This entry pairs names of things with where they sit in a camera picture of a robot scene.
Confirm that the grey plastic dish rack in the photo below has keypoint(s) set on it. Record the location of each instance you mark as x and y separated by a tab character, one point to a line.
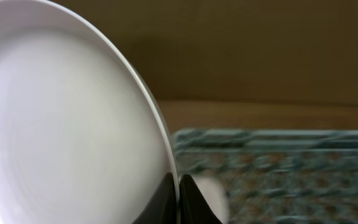
277	176

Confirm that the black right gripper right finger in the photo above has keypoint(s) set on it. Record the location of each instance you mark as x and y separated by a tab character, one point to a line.
194	209

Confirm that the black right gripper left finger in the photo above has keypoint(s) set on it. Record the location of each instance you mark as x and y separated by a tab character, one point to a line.
162	207

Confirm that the large white round plate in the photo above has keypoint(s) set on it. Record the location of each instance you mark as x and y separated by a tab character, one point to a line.
82	139

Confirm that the small white cup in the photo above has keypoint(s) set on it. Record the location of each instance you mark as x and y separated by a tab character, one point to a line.
215	196

